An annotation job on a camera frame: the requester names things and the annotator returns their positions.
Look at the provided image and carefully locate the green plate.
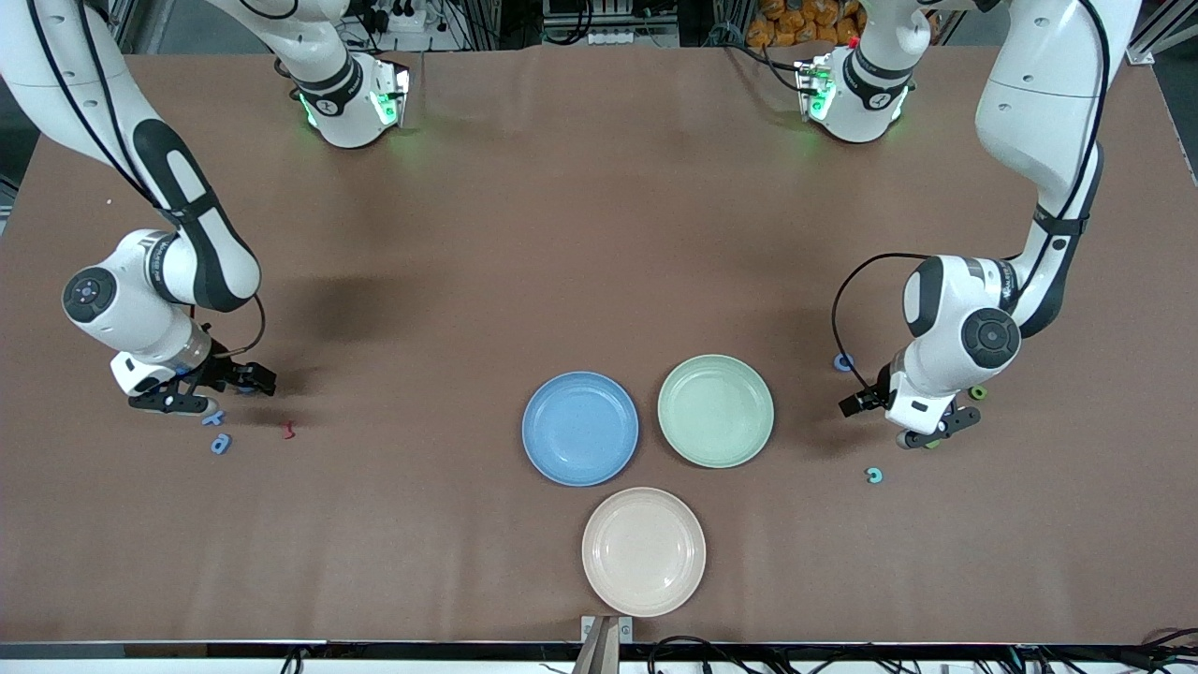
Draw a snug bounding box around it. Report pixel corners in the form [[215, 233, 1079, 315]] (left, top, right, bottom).
[[656, 353, 776, 469]]

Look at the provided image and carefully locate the beige plate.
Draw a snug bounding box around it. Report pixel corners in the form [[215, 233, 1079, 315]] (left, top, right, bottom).
[[581, 487, 708, 619]]

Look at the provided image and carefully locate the blue plate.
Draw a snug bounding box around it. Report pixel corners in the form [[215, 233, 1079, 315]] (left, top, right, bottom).
[[521, 371, 640, 488]]

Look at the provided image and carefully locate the brown table cover sheet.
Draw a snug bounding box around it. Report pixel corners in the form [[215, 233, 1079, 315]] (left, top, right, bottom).
[[0, 45, 1198, 647]]

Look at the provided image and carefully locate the pile of orange objects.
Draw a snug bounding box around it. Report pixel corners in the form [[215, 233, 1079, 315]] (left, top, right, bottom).
[[746, 0, 862, 48]]

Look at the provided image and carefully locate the white power strip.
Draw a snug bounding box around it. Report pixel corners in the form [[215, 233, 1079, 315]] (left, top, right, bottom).
[[582, 26, 656, 48], [360, 0, 450, 37]]

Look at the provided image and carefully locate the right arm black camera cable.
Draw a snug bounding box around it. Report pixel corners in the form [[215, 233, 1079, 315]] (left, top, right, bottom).
[[28, 0, 268, 357]]

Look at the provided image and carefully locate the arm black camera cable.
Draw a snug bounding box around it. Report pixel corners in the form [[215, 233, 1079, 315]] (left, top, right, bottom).
[[28, 0, 268, 357], [831, 0, 1115, 389]]

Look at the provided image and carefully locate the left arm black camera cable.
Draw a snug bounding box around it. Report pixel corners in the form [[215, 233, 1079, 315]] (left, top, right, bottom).
[[831, 0, 1115, 389]]

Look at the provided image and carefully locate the aluminium table edge rail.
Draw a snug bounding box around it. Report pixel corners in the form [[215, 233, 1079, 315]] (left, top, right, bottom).
[[0, 640, 1198, 664]]

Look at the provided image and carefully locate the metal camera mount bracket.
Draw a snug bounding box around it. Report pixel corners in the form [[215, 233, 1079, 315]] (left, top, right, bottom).
[[573, 615, 634, 674]]

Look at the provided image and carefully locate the aluminium frame profile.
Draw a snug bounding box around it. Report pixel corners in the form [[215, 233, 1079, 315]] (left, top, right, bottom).
[[98, 0, 141, 55], [1128, 0, 1198, 66]]

